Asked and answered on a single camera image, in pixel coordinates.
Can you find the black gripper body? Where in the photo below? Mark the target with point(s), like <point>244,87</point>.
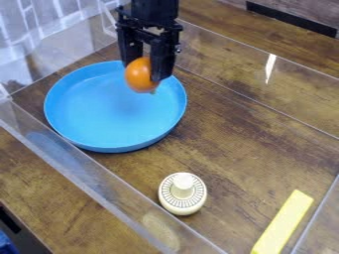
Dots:
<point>145,14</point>

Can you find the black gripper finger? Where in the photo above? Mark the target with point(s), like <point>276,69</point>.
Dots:
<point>163,57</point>
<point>129,47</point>

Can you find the orange ball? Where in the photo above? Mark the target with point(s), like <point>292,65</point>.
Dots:
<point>137,76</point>

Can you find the blue round tray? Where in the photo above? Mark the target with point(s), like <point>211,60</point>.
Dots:
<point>102,117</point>

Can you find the yellow rectangular block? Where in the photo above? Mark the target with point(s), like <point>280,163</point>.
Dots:
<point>283,224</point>

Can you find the clear acrylic enclosure wall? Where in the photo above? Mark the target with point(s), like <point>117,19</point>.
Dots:
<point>257,137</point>

